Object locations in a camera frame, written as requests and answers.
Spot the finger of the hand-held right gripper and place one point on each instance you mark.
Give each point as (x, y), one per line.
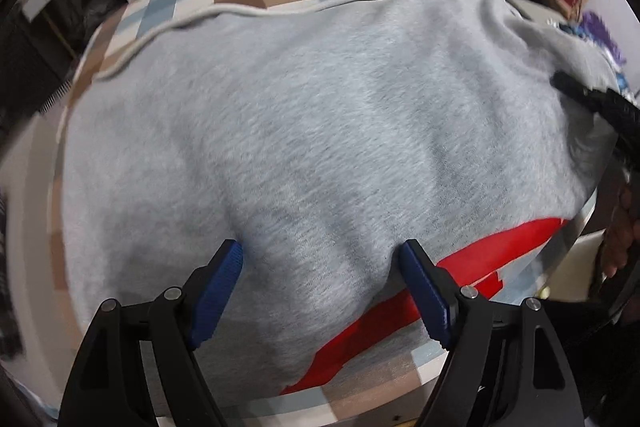
(600, 99)

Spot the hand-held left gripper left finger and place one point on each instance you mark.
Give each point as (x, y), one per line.
(217, 292)

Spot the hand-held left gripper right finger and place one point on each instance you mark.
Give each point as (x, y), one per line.
(425, 292)

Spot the gray printed hoodie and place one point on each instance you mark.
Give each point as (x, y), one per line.
(325, 107)

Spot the person's right hand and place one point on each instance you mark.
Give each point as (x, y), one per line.
(622, 227)

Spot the blue purple patterned cloth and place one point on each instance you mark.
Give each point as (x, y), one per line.
(600, 37)

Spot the black low cabinet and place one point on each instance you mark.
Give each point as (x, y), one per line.
(30, 57)

